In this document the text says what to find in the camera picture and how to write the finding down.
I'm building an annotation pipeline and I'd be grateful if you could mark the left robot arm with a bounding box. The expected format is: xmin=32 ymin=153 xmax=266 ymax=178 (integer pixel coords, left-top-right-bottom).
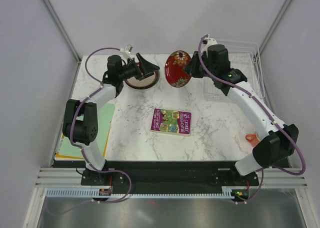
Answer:
xmin=62 ymin=53 xmax=160 ymax=185

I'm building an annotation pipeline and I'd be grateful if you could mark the purple cable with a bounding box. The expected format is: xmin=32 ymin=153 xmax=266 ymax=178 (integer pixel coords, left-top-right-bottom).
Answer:
xmin=69 ymin=47 xmax=133 ymax=204
xmin=198 ymin=33 xmax=308 ymax=205

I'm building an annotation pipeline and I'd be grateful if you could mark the white cable duct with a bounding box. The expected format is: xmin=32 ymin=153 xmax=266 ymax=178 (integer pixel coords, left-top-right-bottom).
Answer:
xmin=46 ymin=187 xmax=251 ymax=199

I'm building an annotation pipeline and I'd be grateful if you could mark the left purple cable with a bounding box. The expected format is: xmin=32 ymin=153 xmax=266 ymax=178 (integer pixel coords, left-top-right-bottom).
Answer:
xmin=69 ymin=47 xmax=133 ymax=204

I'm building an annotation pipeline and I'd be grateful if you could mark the green cutting mat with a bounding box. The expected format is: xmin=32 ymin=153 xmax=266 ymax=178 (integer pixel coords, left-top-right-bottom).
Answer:
xmin=57 ymin=103 xmax=116 ymax=159

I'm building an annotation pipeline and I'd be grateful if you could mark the dark red floral plate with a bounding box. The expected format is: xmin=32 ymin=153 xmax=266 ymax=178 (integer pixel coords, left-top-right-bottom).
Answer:
xmin=164 ymin=50 xmax=191 ymax=88

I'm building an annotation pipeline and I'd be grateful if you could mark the orange mug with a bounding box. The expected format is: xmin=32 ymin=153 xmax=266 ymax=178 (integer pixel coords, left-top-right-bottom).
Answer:
xmin=245 ymin=133 xmax=260 ymax=147

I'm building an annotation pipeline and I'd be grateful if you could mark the purple treehouse book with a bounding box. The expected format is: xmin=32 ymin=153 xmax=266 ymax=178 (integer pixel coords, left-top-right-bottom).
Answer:
xmin=150 ymin=108 xmax=192 ymax=136

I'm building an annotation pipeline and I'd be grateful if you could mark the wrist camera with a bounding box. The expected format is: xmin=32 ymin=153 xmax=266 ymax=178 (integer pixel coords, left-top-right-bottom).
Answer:
xmin=201 ymin=37 xmax=218 ymax=51
xmin=120 ymin=44 xmax=134 ymax=60

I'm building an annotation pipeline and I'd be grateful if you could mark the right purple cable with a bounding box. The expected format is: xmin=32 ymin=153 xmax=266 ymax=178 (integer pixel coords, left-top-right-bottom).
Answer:
xmin=198 ymin=33 xmax=308 ymax=205

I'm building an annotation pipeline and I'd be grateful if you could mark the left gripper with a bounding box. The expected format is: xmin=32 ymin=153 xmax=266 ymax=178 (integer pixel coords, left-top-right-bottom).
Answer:
xmin=118 ymin=53 xmax=160 ymax=81

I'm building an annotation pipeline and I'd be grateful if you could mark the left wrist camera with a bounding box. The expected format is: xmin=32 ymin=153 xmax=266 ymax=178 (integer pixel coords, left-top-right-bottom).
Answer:
xmin=120 ymin=44 xmax=134 ymax=60

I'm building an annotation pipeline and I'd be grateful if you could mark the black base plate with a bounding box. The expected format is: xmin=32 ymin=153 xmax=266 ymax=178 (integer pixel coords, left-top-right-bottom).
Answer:
xmin=51 ymin=159 xmax=292 ymax=195

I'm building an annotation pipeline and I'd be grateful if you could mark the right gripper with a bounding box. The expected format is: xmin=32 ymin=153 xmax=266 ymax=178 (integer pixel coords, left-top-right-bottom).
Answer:
xmin=183 ymin=50 xmax=217 ymax=79

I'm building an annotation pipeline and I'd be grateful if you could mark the white wire dish rack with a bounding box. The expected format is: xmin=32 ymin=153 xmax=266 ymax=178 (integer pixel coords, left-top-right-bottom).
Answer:
xmin=202 ymin=38 xmax=266 ymax=103

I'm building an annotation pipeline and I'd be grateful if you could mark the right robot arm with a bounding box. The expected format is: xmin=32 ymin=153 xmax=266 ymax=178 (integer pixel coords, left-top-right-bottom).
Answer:
xmin=164 ymin=43 xmax=299 ymax=185

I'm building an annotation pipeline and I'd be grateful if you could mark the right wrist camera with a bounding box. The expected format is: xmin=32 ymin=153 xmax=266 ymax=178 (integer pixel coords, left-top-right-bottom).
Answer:
xmin=201 ymin=37 xmax=218 ymax=51

